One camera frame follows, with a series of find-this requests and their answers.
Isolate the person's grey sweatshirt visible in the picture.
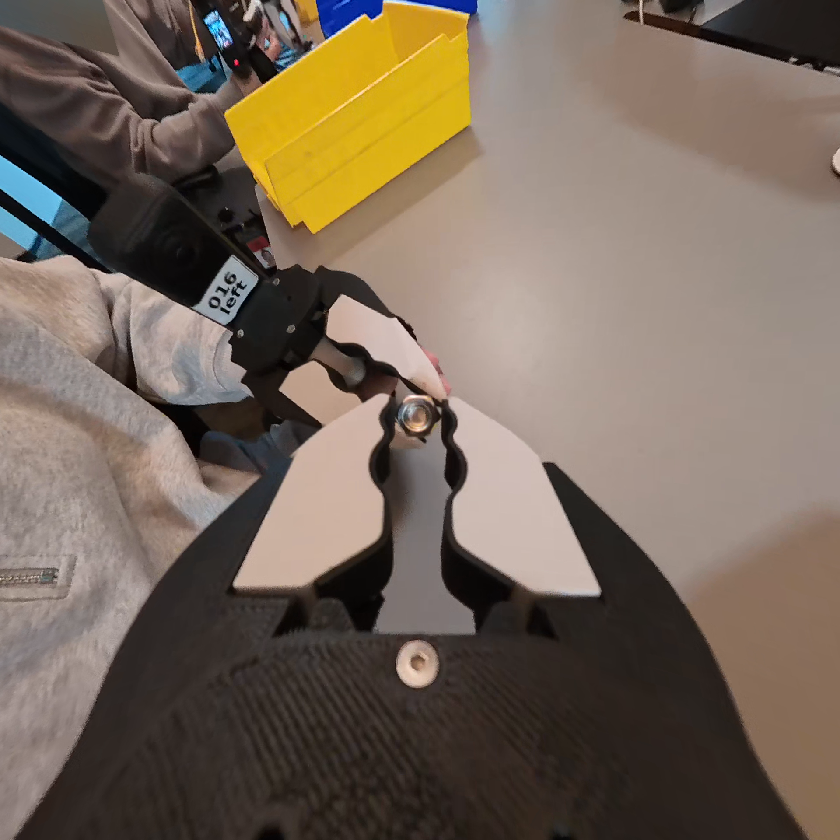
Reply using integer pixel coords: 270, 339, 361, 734
0, 256, 293, 840

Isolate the person's left forearm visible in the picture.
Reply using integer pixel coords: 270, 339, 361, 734
92, 266, 256, 409

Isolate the person's left hand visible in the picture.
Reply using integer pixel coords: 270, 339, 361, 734
420, 348, 454, 398

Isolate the yellow plastic bin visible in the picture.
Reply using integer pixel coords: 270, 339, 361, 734
224, 0, 473, 235

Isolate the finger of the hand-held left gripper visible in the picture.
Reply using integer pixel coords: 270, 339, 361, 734
308, 292, 452, 403
277, 362, 395, 429

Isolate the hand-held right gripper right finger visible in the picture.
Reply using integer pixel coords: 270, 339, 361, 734
441, 395, 602, 614

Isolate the black hand-held camera device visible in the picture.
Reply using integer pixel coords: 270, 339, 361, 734
190, 0, 280, 83

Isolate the black device with buttons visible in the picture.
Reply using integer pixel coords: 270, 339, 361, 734
172, 164, 277, 271

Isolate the blue plastic bin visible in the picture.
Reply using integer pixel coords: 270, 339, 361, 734
315, 0, 479, 37

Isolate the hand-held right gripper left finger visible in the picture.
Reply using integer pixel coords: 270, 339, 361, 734
231, 392, 396, 614

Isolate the grey desk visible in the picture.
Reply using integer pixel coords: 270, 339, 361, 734
252, 0, 840, 840

